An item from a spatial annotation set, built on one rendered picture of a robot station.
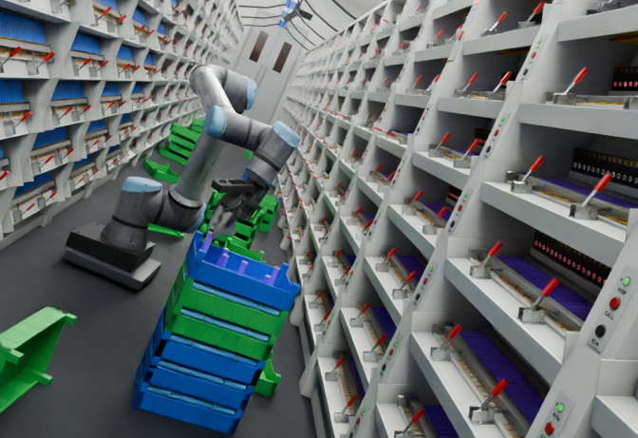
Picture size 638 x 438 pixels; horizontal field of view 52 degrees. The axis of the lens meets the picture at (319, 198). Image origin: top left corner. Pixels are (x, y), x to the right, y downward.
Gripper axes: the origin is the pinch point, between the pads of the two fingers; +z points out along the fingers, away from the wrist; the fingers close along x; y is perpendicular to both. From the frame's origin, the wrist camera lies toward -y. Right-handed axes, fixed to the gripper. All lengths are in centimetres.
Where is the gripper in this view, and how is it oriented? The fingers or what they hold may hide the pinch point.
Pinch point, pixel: (211, 232)
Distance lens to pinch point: 185.3
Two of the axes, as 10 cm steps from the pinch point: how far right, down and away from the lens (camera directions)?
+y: 5.3, 4.3, 7.3
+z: -5.6, 8.2, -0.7
